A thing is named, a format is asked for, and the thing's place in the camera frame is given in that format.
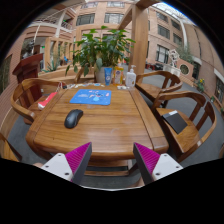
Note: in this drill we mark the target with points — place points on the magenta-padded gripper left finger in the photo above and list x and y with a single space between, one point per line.
58 164

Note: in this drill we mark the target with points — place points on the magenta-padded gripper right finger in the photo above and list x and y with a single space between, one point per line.
165 165

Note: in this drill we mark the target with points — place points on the black computer mouse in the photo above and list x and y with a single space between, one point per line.
73 118

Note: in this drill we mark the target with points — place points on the blue printed mouse pad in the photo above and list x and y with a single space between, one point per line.
90 97

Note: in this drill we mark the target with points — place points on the wooden armchair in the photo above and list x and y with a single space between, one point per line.
80 75
6 150
23 96
186 136
151 89

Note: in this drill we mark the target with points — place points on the black notebook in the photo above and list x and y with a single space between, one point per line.
175 121

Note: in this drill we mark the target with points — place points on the red paper bag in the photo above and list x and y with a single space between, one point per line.
47 101

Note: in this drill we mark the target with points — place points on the yellow flowering plant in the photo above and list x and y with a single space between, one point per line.
200 85

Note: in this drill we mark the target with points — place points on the small clear packet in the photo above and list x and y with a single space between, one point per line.
122 87

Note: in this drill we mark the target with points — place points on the white pump bottle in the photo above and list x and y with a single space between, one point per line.
130 80

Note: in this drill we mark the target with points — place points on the spiky green agave plant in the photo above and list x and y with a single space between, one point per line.
50 66

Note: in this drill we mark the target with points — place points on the orange liquid soap bottle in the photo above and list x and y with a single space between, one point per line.
118 76

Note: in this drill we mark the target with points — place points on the dark red wooden lectern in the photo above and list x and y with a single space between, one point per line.
28 68

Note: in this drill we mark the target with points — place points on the blue squeeze tube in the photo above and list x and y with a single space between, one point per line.
108 76

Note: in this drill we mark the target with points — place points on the white sculpture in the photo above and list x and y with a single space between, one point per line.
174 56

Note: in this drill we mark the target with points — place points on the dark bust statue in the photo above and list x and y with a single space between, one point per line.
28 50

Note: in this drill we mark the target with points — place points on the green plant in white pot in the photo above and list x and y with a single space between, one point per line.
100 50

